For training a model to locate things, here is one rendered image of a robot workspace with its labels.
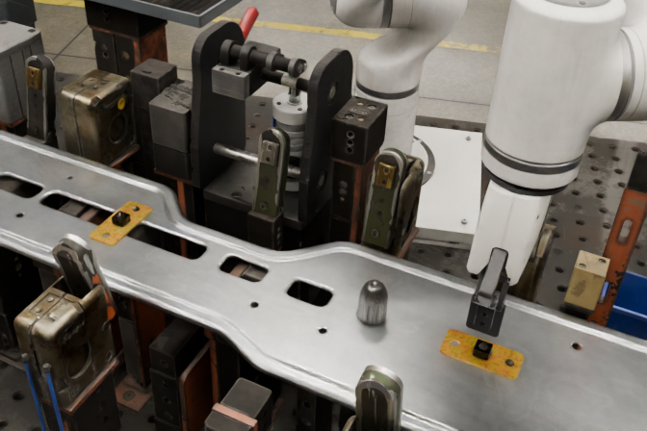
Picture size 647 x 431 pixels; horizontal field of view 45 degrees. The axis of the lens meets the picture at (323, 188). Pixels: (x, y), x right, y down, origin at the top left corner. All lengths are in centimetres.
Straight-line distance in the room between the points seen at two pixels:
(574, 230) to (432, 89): 196
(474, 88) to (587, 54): 289
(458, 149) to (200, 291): 85
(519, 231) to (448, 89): 279
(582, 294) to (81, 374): 55
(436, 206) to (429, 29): 34
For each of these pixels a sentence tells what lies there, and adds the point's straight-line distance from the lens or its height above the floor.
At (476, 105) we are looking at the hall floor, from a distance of 337.
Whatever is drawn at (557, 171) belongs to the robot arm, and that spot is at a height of 127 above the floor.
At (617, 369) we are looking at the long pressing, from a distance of 89.
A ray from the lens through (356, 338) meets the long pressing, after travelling 85.
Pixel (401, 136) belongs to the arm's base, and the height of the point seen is 85.
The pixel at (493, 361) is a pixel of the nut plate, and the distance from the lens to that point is 85.
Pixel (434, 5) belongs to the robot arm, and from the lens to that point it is 133.
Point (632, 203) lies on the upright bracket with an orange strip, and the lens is 89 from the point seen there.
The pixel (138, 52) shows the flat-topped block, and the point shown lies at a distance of 128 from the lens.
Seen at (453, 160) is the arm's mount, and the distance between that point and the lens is 159.
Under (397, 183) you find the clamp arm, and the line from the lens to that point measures 95.
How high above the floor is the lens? 162
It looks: 36 degrees down
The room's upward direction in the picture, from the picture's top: 3 degrees clockwise
